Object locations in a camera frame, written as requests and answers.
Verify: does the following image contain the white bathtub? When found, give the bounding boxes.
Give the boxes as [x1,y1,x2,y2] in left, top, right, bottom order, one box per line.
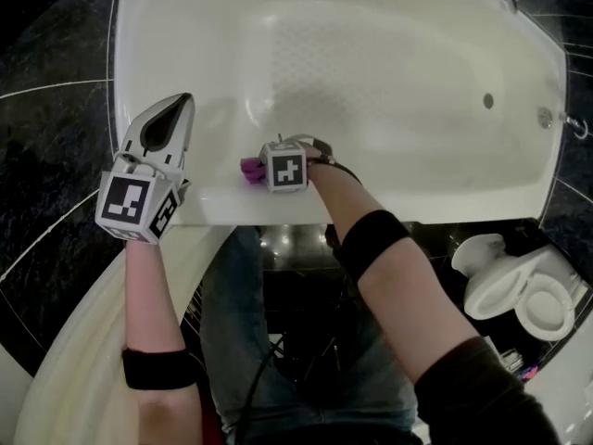
[112,0,569,228]

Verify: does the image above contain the chrome tub spout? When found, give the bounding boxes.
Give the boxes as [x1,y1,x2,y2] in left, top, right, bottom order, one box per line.
[557,110,590,140]

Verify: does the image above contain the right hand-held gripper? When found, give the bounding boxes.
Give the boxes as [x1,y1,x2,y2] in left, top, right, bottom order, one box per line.
[258,133,335,196]

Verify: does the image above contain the person's dark right sleeve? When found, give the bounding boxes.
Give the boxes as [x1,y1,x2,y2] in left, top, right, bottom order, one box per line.
[412,335,558,445]

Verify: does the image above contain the black cable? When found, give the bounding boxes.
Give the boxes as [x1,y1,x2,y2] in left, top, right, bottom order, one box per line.
[233,333,286,445]

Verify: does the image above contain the person's right forearm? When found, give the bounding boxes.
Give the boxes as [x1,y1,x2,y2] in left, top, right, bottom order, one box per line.
[302,143,484,385]

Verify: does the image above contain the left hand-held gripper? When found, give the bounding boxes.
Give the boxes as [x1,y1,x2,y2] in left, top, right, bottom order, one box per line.
[94,92,196,247]

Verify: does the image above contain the person's left forearm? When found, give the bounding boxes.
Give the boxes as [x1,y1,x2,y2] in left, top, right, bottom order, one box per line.
[123,237,206,445]

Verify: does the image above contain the purple cleaning cloth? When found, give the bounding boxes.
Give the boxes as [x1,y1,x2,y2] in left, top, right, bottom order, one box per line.
[239,156,268,189]

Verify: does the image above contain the white toilet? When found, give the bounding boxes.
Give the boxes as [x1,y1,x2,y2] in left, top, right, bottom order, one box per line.
[450,232,593,343]

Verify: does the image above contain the person's legs in jeans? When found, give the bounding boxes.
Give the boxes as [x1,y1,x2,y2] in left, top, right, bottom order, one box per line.
[199,226,419,445]

